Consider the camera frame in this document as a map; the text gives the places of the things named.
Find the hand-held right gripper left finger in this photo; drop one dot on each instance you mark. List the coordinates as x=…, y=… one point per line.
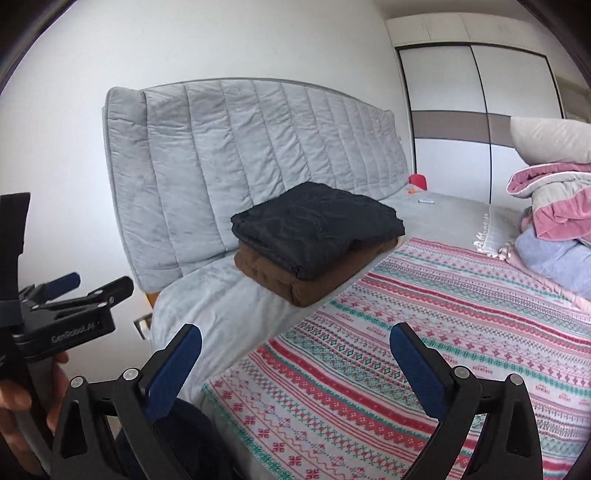
x=173, y=374

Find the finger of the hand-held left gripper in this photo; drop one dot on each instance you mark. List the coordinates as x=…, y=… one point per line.
x=62, y=282
x=101, y=293

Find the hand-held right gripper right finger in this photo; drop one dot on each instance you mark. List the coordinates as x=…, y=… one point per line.
x=418, y=369

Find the black padded jacket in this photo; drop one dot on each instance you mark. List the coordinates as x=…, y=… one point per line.
x=314, y=221

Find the person's left hand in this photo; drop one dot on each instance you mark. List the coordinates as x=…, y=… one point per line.
x=11, y=397

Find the dark blue cloth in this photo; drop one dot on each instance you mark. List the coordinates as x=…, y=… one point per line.
x=198, y=438

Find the pink teal patterned blanket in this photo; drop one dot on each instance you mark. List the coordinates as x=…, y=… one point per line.
x=415, y=295

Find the brown folded garment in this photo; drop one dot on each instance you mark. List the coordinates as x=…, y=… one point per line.
x=286, y=281

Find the light blue fleece blanket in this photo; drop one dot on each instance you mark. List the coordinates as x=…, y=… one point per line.
x=554, y=258

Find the small red container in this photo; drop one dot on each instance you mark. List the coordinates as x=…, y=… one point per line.
x=418, y=182

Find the grey quilted headboard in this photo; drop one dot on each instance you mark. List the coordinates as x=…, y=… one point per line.
x=231, y=138

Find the white sliding door wardrobe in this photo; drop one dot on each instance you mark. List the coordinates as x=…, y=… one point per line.
x=438, y=78

